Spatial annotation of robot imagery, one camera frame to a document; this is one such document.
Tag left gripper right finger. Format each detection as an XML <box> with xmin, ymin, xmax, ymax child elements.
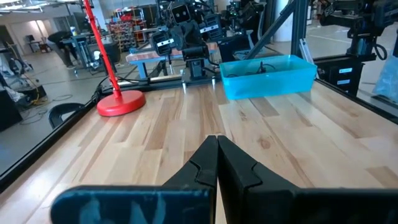
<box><xmin>217</xmin><ymin>135</ymin><xmax>398</xmax><ymax>224</ymax></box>

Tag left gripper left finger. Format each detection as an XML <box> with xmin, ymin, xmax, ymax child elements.
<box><xmin>50</xmin><ymin>134</ymin><xmax>220</xmax><ymax>224</ymax></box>

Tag black USB cable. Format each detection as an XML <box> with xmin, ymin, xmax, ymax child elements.
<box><xmin>226</xmin><ymin>61</ymin><xmax>278</xmax><ymax>78</ymax></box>

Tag blue workbench wooden top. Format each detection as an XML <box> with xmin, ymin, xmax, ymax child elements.
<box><xmin>126</xmin><ymin>42</ymin><xmax>218</xmax><ymax>79</ymax></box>

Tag red parts shelf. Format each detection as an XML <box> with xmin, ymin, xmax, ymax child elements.
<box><xmin>107</xmin><ymin>12</ymin><xmax>147</xmax><ymax>52</ymax></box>

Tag red desk lamp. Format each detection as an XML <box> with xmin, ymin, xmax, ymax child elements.
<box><xmin>81</xmin><ymin>0</ymin><xmax>147</xmax><ymax>118</ymax></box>

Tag blue plastic bin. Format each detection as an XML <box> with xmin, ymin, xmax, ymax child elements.
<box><xmin>219</xmin><ymin>54</ymin><xmax>318</xmax><ymax>101</ymax></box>

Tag person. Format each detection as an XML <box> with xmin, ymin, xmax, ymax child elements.
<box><xmin>48</xmin><ymin>30</ymin><xmax>78</xmax><ymax>70</ymax></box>

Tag black chair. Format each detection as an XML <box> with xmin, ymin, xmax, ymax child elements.
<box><xmin>48</xmin><ymin>102</ymin><xmax>87</xmax><ymax>130</ymax></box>

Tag black control box white labels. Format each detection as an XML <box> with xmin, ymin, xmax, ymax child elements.
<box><xmin>313</xmin><ymin>55</ymin><xmax>377</xmax><ymax>96</ymax></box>

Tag black floor box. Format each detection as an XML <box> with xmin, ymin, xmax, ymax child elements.
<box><xmin>0</xmin><ymin>88</ymin><xmax>23</xmax><ymax>132</ymax></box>

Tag translucent plastic bag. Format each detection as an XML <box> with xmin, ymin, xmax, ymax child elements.
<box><xmin>372</xmin><ymin>51</ymin><xmax>398</xmax><ymax>104</ymax></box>

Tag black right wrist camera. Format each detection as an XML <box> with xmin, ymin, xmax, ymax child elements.
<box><xmin>170</xmin><ymin>1</ymin><xmax>193</xmax><ymax>25</ymax></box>

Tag grey diagonal frame brace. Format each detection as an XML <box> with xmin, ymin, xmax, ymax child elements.
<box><xmin>244</xmin><ymin>0</ymin><xmax>297</xmax><ymax>60</ymax></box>

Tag black lamp power cord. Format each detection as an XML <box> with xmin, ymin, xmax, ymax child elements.
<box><xmin>91</xmin><ymin>75</ymin><xmax>150</xmax><ymax>105</ymax></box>

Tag grey aluminium frame post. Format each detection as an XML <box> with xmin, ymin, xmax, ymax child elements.
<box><xmin>290</xmin><ymin>0</ymin><xmax>309</xmax><ymax>58</ymax></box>

